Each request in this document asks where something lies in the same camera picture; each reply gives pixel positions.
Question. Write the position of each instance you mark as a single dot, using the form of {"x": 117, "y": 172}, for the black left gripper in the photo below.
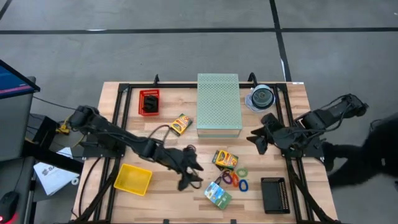
{"x": 169, "y": 158}

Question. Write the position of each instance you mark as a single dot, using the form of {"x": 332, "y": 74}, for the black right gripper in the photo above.
{"x": 281, "y": 137}

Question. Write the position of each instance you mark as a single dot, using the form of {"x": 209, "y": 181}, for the purple coil wristband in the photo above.
{"x": 223, "y": 178}

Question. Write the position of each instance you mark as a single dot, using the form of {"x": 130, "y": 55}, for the blue green card package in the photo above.
{"x": 217, "y": 195}

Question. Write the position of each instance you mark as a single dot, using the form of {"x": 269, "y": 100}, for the green coil wristband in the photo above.
{"x": 237, "y": 173}

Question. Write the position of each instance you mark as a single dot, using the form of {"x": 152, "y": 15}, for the orange coil wristband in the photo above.
{"x": 235, "y": 180}

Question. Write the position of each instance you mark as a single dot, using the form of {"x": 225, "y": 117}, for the yellow plastic basket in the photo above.
{"x": 132, "y": 179}

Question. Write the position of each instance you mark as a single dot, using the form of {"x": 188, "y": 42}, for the black plastic basket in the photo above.
{"x": 275, "y": 196}

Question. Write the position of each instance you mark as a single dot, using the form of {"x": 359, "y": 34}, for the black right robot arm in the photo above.
{"x": 326, "y": 116}

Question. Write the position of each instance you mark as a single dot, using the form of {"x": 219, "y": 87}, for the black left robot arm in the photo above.
{"x": 109, "y": 133}

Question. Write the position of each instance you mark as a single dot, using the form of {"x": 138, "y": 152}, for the grey side desk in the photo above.
{"x": 12, "y": 130}

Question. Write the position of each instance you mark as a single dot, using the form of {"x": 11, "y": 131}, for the clear disc spindle case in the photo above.
{"x": 262, "y": 98}

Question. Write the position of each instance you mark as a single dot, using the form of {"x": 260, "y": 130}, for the green perforated metal shelf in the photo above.
{"x": 219, "y": 105}

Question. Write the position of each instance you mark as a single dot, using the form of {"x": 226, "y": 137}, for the red plastic basket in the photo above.
{"x": 141, "y": 102}

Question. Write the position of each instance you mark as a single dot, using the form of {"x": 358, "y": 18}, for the person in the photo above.
{"x": 373, "y": 155}

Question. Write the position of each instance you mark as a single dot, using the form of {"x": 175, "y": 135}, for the white printed paper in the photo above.
{"x": 53, "y": 177}

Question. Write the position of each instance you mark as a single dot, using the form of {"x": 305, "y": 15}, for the black lit computer mouse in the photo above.
{"x": 8, "y": 205}

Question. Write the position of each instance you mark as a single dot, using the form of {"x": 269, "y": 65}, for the computer monitor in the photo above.
{"x": 12, "y": 81}

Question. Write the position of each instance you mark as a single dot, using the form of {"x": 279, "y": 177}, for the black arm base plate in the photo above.
{"x": 314, "y": 152}
{"x": 93, "y": 152}

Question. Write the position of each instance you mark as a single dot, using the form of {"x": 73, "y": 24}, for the black aluminium table frame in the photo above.
{"x": 199, "y": 85}

